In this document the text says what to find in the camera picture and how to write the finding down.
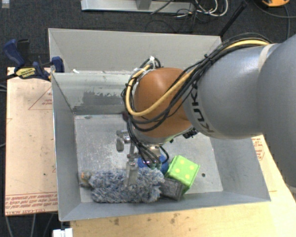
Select small grey and orange toy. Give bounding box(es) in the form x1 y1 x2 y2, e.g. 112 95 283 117
78 170 93 188

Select green die with yellow dots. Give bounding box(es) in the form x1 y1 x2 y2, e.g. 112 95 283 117
164 155 201 190

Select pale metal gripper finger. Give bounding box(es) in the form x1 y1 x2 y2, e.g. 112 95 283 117
124 162 133 187
131 162 139 184

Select blue and white fluffy cloth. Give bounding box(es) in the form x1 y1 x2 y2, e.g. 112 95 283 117
88 168 166 204

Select blue ball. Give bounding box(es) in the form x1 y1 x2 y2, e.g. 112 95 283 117
137 156 169 174

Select grey metal bin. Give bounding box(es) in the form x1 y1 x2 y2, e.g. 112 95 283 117
48 28 271 222

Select small grey box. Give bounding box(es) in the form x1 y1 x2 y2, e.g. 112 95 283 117
159 178 185 201

